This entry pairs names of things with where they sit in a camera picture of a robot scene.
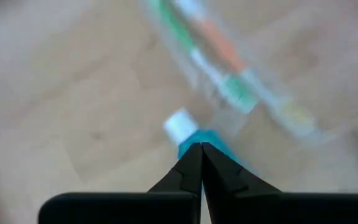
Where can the teal toothpaste tube white cap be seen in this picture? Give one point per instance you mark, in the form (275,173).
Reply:
(182,126)

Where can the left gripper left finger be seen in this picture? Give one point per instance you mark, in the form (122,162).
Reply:
(120,208)

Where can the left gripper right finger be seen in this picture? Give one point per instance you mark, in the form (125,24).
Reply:
(275,208)

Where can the wrapped green bristle toothbrush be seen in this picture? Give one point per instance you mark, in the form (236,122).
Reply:
(238,93)

